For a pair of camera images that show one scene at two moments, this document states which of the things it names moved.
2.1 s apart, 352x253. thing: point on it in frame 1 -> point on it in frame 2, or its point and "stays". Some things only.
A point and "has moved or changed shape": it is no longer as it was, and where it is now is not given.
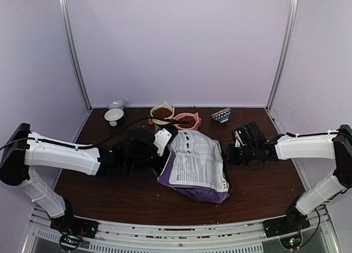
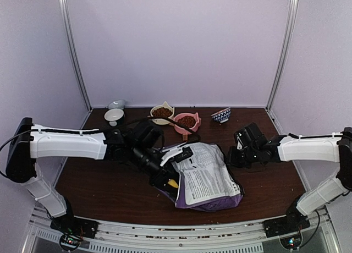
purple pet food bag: x=196 y=168 has moved or changed shape
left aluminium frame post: x=73 y=47 stays
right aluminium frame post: x=291 y=30 stays
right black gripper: x=230 y=157 stays
